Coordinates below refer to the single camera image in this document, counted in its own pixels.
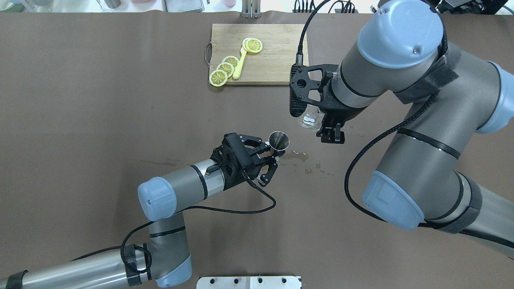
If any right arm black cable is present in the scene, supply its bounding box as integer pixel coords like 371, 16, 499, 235
296, 0, 514, 249

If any lemon slice middle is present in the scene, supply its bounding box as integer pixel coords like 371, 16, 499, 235
217, 62, 235, 78

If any lemon slice on knife tip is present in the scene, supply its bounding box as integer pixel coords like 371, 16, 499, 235
242, 38, 263, 53

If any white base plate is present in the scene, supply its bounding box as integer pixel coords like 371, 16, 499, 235
196, 276, 303, 289

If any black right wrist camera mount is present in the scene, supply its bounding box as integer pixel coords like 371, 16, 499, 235
289, 64, 345, 117

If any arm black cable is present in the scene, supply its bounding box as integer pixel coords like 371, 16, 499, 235
72, 173, 277, 273
296, 0, 514, 249

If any clear glass measuring cup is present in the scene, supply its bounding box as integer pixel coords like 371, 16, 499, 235
298, 106, 324, 131

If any steel jigger shaker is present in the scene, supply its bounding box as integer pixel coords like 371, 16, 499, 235
268, 130, 290, 155

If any bamboo cutting board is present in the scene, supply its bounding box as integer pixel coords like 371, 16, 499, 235
209, 24, 303, 85

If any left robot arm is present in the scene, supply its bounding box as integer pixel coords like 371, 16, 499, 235
1, 131, 290, 289

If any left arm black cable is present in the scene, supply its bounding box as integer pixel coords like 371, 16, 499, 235
72, 173, 277, 273

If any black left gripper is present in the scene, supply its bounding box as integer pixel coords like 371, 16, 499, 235
210, 133, 279, 191

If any lemon slice outer left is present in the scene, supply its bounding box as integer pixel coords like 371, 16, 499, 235
208, 69, 229, 87

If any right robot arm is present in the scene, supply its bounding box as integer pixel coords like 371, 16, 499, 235
329, 0, 513, 258

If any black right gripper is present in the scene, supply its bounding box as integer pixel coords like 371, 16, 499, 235
316, 102, 364, 143

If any lemon slice inner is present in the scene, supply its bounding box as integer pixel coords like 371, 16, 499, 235
222, 55, 239, 68

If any yellow plastic knife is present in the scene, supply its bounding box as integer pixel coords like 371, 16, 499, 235
233, 45, 247, 80

